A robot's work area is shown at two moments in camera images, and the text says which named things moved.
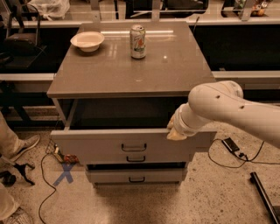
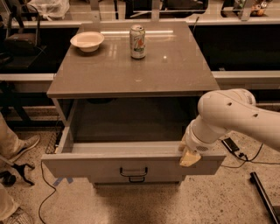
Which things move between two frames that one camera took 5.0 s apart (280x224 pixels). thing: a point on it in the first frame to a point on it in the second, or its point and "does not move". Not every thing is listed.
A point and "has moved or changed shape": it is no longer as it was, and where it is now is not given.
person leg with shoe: [10, 144] does not move
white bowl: [87, 41] does not move
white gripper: [181, 124] to [194, 143]
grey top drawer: [122, 127] has moved or changed shape
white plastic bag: [52, 10] does not move
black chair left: [22, 46] does not move
